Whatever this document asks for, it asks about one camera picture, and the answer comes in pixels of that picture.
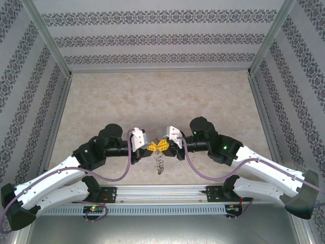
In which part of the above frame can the grey metal base sheet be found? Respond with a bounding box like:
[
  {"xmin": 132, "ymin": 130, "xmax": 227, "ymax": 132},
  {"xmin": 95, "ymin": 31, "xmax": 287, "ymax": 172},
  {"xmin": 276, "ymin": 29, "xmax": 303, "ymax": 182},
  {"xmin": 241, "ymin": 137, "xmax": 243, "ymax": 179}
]
[{"xmin": 25, "ymin": 215, "xmax": 304, "ymax": 244}]

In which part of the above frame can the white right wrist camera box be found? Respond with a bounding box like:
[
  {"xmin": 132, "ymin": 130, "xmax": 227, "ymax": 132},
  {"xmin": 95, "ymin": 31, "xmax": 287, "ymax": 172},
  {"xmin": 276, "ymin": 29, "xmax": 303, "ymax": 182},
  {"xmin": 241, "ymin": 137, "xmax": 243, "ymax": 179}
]
[{"xmin": 165, "ymin": 126, "xmax": 185, "ymax": 149}]

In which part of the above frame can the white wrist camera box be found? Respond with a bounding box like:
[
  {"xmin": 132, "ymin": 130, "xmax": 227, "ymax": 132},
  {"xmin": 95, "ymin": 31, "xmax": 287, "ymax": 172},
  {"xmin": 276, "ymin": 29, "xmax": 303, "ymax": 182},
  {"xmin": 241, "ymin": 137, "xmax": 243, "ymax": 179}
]
[
  {"xmin": 129, "ymin": 127, "xmax": 148, "ymax": 155},
  {"xmin": 165, "ymin": 126, "xmax": 185, "ymax": 149}
]

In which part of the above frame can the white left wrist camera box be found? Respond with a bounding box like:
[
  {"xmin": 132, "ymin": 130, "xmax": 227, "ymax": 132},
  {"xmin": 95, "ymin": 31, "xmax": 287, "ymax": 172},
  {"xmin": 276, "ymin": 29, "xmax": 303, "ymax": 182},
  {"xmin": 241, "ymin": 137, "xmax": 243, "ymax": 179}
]
[{"xmin": 129, "ymin": 127, "xmax": 148, "ymax": 155}]

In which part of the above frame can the aluminium mounting rail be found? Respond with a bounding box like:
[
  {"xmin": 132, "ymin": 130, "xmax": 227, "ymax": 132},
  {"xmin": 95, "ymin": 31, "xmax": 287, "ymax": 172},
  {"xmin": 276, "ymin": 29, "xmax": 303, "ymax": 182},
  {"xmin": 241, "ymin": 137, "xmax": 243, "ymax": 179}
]
[{"xmin": 100, "ymin": 185, "xmax": 229, "ymax": 203}]

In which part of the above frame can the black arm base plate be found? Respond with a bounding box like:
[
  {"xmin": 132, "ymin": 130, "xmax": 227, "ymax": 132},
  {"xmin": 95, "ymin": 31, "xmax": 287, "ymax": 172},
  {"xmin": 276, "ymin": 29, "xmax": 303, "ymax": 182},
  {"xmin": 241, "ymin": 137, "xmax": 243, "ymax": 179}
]
[
  {"xmin": 205, "ymin": 185, "xmax": 224, "ymax": 203},
  {"xmin": 100, "ymin": 187, "xmax": 118, "ymax": 203}
]

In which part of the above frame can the grey slotted cable duct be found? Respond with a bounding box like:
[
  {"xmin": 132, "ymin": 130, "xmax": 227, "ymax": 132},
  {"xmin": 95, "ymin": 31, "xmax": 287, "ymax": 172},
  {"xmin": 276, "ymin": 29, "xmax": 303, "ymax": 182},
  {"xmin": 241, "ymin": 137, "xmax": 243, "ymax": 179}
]
[{"xmin": 40, "ymin": 204, "xmax": 228, "ymax": 216}]

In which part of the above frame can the aluminium frame side rail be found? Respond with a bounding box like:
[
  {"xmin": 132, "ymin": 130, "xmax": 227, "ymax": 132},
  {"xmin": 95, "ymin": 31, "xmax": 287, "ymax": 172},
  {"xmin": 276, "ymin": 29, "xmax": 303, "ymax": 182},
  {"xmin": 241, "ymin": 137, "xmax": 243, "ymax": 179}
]
[{"xmin": 247, "ymin": 72, "xmax": 317, "ymax": 244}]

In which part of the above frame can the aluminium frame back rail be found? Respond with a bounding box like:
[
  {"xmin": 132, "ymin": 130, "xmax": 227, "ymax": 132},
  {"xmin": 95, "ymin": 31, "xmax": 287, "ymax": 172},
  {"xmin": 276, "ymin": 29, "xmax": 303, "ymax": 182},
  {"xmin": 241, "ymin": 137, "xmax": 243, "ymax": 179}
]
[{"xmin": 70, "ymin": 68, "xmax": 252, "ymax": 75}]

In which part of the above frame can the thin purple base cable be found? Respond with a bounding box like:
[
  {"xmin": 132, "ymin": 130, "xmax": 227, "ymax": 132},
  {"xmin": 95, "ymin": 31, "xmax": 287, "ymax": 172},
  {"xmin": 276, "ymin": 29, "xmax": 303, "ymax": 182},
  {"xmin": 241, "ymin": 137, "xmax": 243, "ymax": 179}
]
[
  {"xmin": 85, "ymin": 200, "xmax": 109, "ymax": 222},
  {"xmin": 227, "ymin": 195, "xmax": 255, "ymax": 221}
]

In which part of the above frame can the aluminium frame corner post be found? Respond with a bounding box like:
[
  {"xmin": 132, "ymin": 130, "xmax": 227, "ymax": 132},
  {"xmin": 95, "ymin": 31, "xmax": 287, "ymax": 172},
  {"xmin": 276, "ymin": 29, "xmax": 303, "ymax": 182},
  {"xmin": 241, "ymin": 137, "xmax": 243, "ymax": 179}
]
[
  {"xmin": 21, "ymin": 0, "xmax": 74, "ymax": 77},
  {"xmin": 247, "ymin": 0, "xmax": 297, "ymax": 76}
]

